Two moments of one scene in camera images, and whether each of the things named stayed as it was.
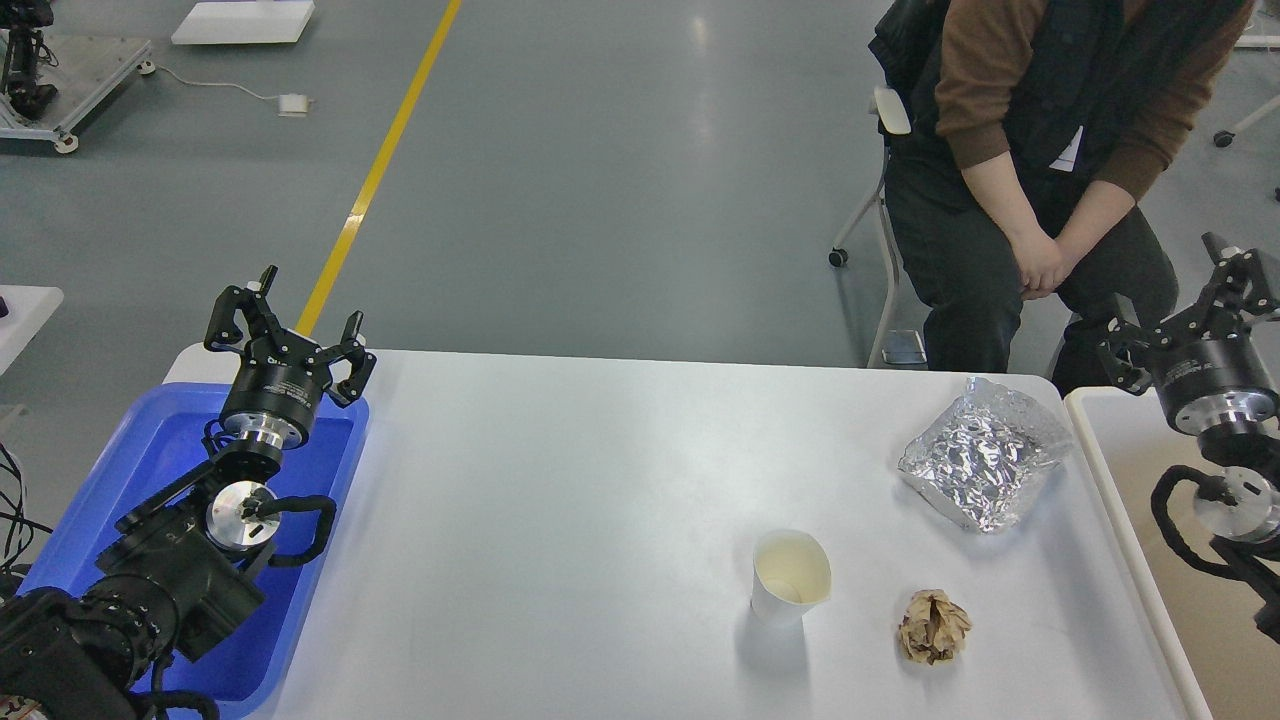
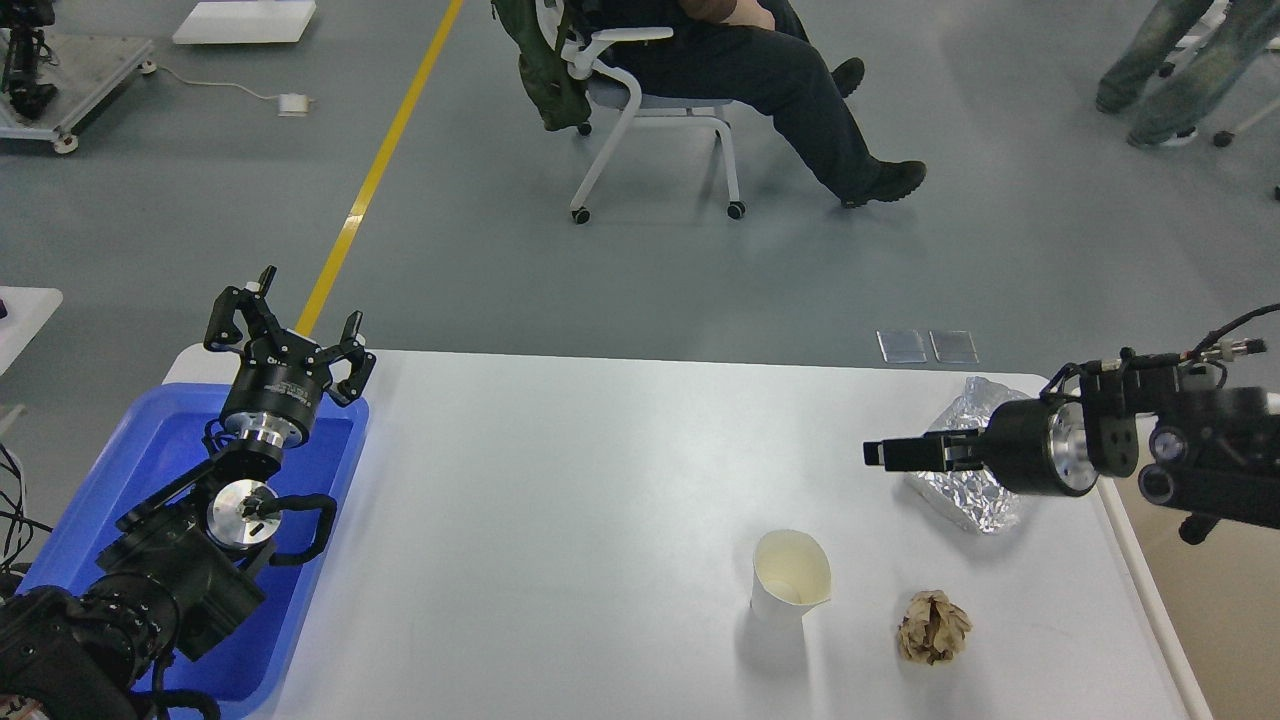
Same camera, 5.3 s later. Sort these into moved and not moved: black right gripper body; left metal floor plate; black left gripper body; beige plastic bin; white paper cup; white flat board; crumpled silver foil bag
Moved: black right gripper body
Not moved: beige plastic bin; black left gripper body; left metal floor plate; white flat board; crumpled silver foil bag; white paper cup
